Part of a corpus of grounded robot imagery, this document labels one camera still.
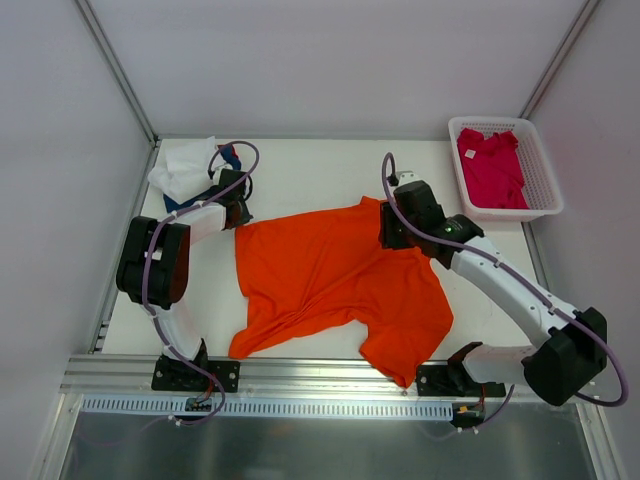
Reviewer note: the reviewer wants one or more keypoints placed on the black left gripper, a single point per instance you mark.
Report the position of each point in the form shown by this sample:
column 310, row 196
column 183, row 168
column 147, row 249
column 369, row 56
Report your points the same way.
column 232, row 179

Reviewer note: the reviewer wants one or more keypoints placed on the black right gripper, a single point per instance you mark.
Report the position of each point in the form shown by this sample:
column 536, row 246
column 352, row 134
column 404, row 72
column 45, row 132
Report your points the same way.
column 390, row 228

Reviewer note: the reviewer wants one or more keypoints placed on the orange t-shirt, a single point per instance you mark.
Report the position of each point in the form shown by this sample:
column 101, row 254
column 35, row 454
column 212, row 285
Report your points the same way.
column 310, row 272

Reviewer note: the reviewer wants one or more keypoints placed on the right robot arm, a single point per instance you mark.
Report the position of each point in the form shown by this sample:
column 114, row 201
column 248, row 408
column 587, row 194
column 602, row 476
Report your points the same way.
column 566, row 348

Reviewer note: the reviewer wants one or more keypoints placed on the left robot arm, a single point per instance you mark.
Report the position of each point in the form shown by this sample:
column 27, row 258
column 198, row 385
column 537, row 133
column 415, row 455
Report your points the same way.
column 153, row 268

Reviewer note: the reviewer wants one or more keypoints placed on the blue folded t-shirt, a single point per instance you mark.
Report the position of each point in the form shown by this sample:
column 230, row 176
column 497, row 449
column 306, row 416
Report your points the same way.
column 224, row 156

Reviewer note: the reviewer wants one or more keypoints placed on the white folded t-shirt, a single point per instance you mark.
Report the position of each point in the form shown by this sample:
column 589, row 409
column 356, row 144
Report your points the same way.
column 184, row 175

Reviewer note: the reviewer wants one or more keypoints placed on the magenta t-shirt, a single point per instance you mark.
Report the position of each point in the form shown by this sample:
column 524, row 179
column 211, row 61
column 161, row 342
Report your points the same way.
column 492, row 172

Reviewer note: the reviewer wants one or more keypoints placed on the white plastic basket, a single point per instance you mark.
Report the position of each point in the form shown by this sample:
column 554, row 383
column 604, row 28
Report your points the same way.
column 541, row 190

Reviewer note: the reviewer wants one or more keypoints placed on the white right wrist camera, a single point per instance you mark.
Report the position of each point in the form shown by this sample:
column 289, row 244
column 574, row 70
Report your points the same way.
column 406, row 177

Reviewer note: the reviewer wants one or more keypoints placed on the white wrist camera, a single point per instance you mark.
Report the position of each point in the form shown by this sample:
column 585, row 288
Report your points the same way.
column 406, row 177
column 215, row 174

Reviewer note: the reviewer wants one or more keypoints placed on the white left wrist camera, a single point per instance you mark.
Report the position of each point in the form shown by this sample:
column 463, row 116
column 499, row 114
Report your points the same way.
column 215, row 174

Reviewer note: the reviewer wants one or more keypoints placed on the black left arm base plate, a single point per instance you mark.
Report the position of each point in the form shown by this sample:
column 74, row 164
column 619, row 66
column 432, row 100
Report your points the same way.
column 174, row 376

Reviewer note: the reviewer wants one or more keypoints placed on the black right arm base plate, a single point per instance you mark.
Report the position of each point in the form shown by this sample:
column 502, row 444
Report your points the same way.
column 435, row 380

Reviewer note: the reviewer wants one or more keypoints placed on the aluminium mounting rail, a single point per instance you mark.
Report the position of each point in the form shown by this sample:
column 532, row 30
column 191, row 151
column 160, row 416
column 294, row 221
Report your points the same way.
column 259, row 378

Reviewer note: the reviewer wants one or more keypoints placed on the white slotted cable duct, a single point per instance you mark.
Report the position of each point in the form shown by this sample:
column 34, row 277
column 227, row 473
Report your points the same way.
column 270, row 407

